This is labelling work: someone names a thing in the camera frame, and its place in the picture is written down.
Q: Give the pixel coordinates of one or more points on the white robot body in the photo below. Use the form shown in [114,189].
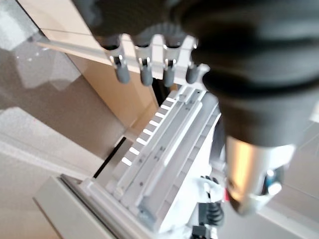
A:
[209,186]

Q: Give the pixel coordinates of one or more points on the grey refrigerator door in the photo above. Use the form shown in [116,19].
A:
[74,211]

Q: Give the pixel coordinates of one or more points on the beige wooden cabinet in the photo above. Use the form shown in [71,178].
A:
[117,87]

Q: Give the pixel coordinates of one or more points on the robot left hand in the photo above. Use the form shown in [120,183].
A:
[254,62]

